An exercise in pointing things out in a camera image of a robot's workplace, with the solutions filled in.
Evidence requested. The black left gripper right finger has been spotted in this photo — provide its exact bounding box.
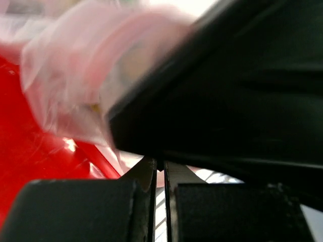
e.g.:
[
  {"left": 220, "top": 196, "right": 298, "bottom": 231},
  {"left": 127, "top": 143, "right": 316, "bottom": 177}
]
[{"left": 164, "top": 161, "right": 314, "bottom": 241}]

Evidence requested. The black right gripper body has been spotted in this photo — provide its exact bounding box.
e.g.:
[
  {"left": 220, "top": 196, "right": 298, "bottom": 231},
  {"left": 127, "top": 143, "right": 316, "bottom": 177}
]
[{"left": 108, "top": 1, "right": 322, "bottom": 210}]

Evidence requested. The red plastic tray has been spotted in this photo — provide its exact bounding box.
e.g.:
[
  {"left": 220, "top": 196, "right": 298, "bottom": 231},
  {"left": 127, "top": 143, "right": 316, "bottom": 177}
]
[{"left": 1, "top": 58, "right": 121, "bottom": 222}]

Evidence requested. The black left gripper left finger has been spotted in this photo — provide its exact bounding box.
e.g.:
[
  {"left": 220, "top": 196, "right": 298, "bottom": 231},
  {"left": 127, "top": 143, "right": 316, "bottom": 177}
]
[{"left": 1, "top": 157, "right": 156, "bottom": 241}]

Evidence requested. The clear zip top bag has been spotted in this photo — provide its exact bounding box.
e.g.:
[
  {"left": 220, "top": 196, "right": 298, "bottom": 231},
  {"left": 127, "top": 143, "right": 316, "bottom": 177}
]
[{"left": 1, "top": 1, "right": 194, "bottom": 174}]

